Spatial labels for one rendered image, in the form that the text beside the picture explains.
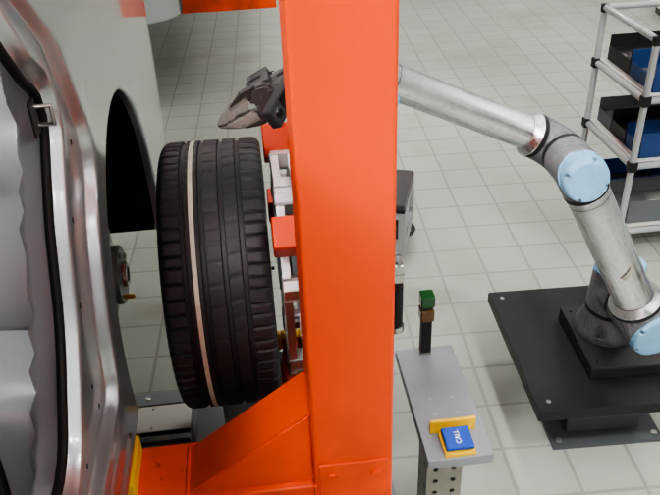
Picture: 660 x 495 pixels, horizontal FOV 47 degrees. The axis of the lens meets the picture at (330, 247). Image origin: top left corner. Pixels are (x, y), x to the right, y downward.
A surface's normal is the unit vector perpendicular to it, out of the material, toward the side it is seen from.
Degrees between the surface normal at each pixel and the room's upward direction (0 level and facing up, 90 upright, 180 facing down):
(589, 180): 86
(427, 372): 0
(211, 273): 57
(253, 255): 52
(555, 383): 0
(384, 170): 90
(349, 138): 90
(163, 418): 0
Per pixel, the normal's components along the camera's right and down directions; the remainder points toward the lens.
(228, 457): -0.62, -0.62
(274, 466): 0.12, 0.53
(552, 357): -0.04, -0.84
